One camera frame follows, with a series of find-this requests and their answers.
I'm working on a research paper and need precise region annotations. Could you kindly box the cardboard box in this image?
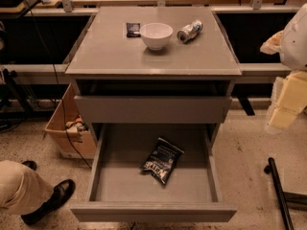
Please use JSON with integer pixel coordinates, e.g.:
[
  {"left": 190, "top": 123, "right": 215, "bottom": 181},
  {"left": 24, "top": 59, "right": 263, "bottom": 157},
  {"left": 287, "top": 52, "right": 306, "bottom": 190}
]
[{"left": 45, "top": 85, "right": 96, "bottom": 159}]

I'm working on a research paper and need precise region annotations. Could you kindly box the white bowl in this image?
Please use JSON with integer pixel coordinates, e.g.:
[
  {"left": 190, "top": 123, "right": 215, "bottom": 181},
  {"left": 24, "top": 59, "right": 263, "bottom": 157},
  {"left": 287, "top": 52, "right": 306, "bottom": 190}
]
[{"left": 140, "top": 23, "right": 173, "bottom": 51}]

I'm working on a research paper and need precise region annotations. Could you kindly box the black metal stand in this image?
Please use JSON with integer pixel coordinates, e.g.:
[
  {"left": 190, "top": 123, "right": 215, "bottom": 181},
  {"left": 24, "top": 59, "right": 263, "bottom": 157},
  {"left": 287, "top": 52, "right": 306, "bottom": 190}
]
[{"left": 264, "top": 157, "right": 307, "bottom": 230}]

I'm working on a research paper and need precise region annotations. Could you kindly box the crushed silver can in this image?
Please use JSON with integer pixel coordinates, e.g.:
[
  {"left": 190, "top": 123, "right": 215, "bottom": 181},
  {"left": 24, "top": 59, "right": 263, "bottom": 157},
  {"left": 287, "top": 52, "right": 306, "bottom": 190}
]
[{"left": 177, "top": 19, "right": 202, "bottom": 43}]

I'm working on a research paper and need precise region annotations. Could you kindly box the black cable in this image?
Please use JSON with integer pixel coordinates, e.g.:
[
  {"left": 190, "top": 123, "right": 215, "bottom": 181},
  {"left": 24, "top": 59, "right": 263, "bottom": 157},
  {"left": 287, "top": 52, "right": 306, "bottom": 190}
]
[{"left": 12, "top": 0, "right": 93, "bottom": 170}]

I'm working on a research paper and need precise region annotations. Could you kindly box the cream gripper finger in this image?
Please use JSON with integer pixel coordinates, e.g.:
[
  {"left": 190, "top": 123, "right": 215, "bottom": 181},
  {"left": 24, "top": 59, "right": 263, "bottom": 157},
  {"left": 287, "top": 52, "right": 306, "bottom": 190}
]
[{"left": 265, "top": 71, "right": 307, "bottom": 134}]

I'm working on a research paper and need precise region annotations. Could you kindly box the black leather shoe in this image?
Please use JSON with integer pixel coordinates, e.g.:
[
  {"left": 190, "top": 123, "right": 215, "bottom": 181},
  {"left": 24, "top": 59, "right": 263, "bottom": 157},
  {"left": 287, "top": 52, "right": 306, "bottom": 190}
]
[{"left": 21, "top": 179, "right": 76, "bottom": 225}]

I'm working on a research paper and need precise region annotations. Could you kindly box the beige trouser leg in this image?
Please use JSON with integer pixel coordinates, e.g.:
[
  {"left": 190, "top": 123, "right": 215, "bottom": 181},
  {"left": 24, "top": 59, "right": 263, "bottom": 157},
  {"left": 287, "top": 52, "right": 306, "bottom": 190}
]
[{"left": 0, "top": 160, "right": 54, "bottom": 215}]

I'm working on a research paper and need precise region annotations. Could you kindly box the closed grey top drawer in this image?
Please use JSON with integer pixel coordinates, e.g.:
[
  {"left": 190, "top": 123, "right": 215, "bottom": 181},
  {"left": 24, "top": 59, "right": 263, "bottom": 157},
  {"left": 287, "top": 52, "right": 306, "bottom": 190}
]
[{"left": 75, "top": 96, "right": 231, "bottom": 124}]

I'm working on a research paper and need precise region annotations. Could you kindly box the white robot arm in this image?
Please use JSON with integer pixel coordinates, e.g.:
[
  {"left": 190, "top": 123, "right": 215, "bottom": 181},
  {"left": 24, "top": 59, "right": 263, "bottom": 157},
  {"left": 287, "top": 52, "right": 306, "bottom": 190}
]
[{"left": 260, "top": 4, "right": 307, "bottom": 134}]

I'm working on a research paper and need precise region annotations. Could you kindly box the small dark snack packet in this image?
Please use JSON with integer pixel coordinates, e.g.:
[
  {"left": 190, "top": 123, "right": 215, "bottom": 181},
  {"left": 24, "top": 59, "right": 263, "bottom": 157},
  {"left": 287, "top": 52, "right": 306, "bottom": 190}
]
[{"left": 126, "top": 23, "right": 140, "bottom": 37}]

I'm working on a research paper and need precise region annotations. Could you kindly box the grey drawer cabinet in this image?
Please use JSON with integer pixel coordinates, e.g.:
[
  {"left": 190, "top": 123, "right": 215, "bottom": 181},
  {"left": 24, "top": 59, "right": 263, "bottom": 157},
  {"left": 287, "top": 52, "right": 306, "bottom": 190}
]
[{"left": 66, "top": 7, "right": 241, "bottom": 139}]

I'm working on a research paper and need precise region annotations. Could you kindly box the blue chip bag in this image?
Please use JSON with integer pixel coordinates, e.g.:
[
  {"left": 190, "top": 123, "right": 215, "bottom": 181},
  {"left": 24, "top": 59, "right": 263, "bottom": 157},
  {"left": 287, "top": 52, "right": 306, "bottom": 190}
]
[{"left": 140, "top": 137, "right": 184, "bottom": 185}]

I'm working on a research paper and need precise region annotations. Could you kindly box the open grey middle drawer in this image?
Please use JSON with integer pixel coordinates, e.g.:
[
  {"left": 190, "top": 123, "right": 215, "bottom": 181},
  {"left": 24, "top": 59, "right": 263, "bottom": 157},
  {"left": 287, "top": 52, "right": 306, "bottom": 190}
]
[{"left": 71, "top": 124, "right": 237, "bottom": 222}]

